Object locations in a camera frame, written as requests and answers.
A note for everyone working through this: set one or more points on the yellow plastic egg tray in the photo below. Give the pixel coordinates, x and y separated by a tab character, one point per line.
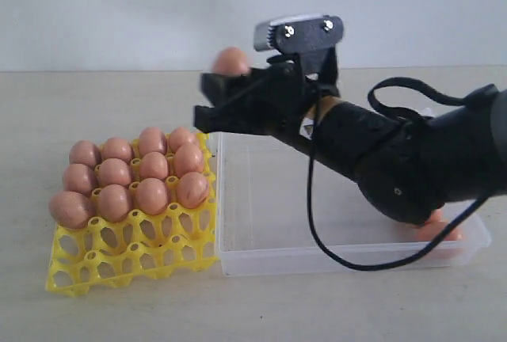
113	253

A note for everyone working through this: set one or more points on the brown egg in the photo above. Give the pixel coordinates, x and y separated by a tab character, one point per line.
179	137
431	228
152	139
152	196
85	152
154	165
119	148
192	189
79	178
71	209
114	203
231	61
188	158
114	171

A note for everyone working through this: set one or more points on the clear plastic box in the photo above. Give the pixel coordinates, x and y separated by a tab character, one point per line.
278	213

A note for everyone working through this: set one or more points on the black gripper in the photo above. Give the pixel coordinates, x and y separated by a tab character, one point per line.
273	101

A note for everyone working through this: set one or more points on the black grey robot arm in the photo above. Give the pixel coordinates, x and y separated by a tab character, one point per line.
405	164

